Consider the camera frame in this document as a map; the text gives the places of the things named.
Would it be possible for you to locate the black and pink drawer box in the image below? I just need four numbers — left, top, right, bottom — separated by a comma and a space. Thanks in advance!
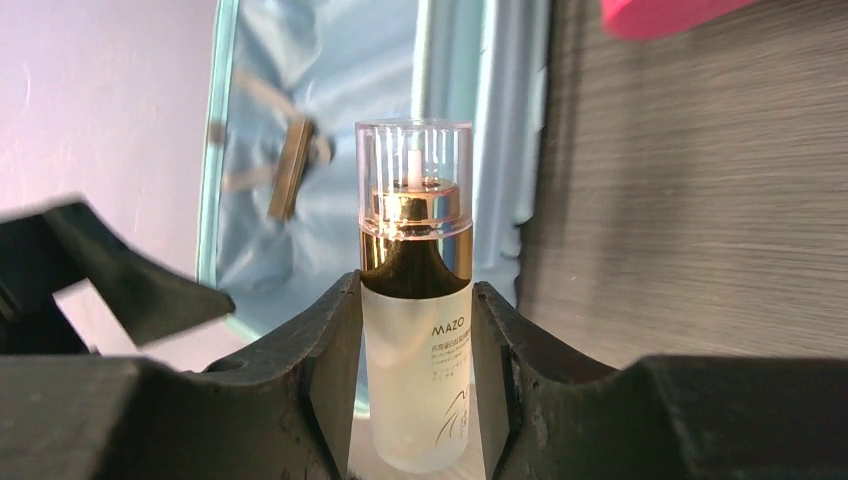
600, 0, 754, 41

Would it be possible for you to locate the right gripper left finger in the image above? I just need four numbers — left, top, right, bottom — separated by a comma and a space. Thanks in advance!
1, 272, 362, 479

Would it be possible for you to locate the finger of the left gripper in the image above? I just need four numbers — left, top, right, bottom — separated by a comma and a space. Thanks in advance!
1, 199, 235, 355

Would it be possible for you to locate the light blue hard-shell suitcase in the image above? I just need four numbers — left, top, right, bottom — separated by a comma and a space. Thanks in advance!
197, 1, 552, 342

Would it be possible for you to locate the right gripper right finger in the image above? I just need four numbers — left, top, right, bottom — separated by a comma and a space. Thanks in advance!
472, 282, 847, 479

